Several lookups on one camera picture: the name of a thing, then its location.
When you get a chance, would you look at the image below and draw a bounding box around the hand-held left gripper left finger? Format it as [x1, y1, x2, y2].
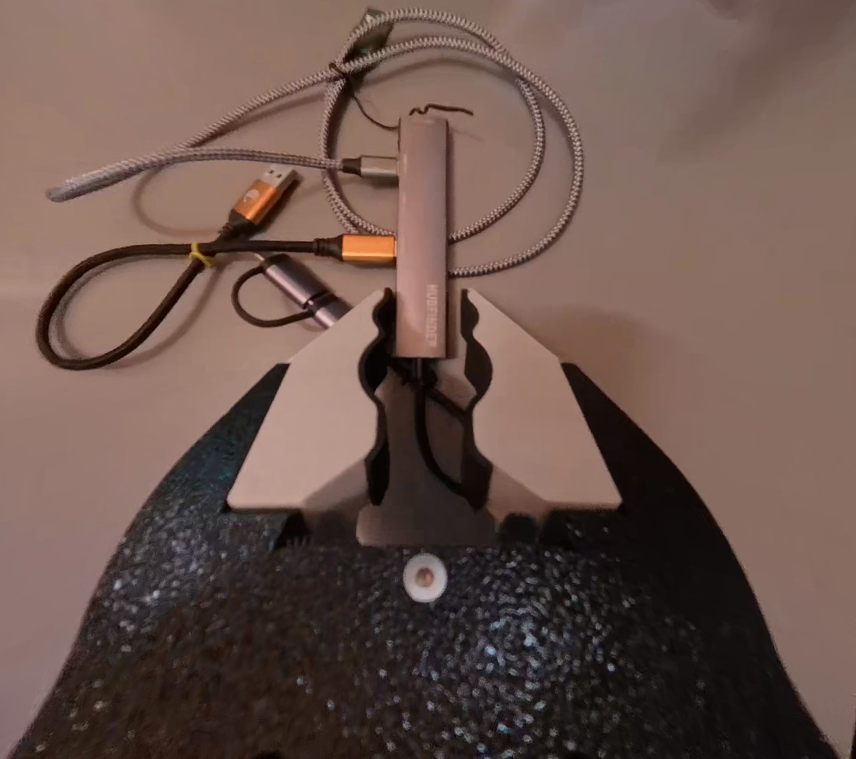
[226, 287, 395, 533]

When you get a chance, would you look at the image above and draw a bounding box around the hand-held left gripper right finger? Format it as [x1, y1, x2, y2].
[463, 288, 621, 526]

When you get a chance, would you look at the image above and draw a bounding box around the black cable with orange plugs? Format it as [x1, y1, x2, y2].
[37, 166, 400, 370]

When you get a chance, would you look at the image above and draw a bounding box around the grey USB hub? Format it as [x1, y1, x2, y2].
[231, 116, 469, 499]

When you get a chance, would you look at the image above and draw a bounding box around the grey braided cable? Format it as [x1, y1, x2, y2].
[45, 7, 584, 277]

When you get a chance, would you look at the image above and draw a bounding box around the grey desk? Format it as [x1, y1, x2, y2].
[0, 0, 856, 759]

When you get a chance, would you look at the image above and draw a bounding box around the black twist tie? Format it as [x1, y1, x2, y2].
[331, 58, 476, 129]

